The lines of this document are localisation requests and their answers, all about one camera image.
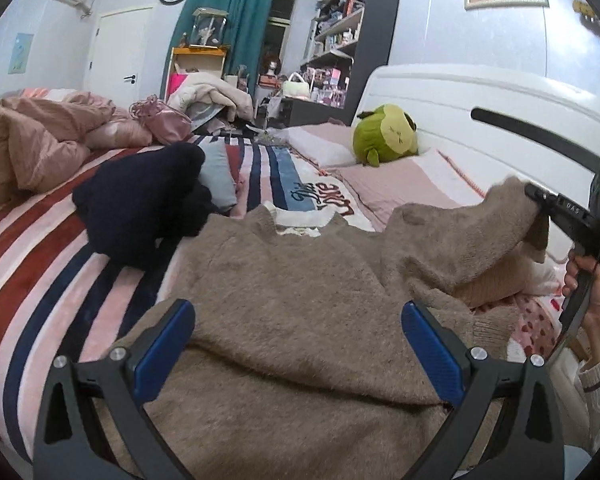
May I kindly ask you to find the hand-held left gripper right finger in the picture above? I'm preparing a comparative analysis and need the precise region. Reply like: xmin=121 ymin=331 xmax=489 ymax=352
xmin=401 ymin=301 xmax=567 ymax=480

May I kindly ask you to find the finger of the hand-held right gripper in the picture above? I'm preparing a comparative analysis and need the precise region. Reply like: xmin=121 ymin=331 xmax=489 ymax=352
xmin=524 ymin=182 xmax=561 ymax=211
xmin=532 ymin=209 xmax=552 ymax=252

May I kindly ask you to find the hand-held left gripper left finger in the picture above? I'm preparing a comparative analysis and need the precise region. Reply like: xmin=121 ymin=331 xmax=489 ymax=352
xmin=32 ymin=298 xmax=197 ymax=480

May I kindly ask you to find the brown knit sweater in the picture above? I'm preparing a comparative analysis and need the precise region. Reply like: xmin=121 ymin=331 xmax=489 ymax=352
xmin=95 ymin=176 xmax=551 ymax=480

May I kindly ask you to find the strawberry print sheet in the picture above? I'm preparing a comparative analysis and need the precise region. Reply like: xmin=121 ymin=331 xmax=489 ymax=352
xmin=505 ymin=290 xmax=575 ymax=362

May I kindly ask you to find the white bed headboard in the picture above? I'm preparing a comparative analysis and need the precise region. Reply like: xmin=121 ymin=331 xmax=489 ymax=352
xmin=350 ymin=64 xmax=600 ymax=266

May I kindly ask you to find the striped fleece blanket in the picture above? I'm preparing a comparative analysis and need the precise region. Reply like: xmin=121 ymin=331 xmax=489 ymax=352
xmin=0 ymin=130 xmax=377 ymax=466

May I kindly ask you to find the dark navy garment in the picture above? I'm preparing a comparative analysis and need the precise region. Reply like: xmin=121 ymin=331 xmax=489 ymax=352
xmin=72 ymin=142 xmax=227 ymax=271

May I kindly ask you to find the green plush toy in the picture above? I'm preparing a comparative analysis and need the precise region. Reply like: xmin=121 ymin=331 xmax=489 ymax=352
xmin=352 ymin=104 xmax=420 ymax=167

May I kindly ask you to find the white lace garment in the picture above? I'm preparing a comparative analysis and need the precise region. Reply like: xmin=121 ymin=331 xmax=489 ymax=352
xmin=265 ymin=202 xmax=333 ymax=238

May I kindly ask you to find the grey-blue cushion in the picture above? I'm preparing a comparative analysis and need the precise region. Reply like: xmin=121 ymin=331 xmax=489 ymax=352
xmin=197 ymin=140 xmax=239 ymax=211

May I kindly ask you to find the dark bookshelf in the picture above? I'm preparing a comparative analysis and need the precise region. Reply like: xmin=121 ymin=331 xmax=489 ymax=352
xmin=300 ymin=0 xmax=402 ymax=127

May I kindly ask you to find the pink satin bag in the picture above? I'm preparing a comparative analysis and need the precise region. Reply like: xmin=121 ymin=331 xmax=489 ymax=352
xmin=130 ymin=95 xmax=194 ymax=146

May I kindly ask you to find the pink quilt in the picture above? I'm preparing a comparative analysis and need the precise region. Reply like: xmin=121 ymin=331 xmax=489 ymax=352
xmin=0 ymin=89 xmax=153 ymax=207

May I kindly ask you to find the cream blanket pile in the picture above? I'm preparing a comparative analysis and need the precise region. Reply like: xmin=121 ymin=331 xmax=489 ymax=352
xmin=167 ymin=72 xmax=255 ymax=124

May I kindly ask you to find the white and green handbag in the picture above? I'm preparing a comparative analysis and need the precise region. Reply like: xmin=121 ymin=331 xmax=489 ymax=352
xmin=281 ymin=72 xmax=312 ymax=100

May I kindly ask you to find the yellow shelf unit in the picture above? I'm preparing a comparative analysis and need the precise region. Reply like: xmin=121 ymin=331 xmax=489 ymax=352
xmin=171 ymin=46 xmax=229 ymax=82

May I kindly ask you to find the white door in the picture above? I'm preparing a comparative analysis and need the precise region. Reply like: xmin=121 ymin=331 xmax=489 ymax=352
xmin=83 ymin=7 xmax=155 ymax=111

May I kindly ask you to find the window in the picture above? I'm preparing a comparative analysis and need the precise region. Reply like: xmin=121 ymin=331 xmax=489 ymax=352
xmin=267 ymin=0 xmax=301 ymax=47

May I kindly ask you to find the glass display dome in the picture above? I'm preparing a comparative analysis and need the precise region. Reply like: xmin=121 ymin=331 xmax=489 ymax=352
xmin=190 ymin=7 xmax=229 ymax=49

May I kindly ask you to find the teal curtain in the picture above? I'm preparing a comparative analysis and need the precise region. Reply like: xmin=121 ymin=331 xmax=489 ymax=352
xmin=167 ymin=0 xmax=279 ymax=106

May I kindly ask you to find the blue wall poster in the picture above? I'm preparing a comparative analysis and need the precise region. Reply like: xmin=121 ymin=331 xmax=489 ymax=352
xmin=8 ymin=33 xmax=34 ymax=75

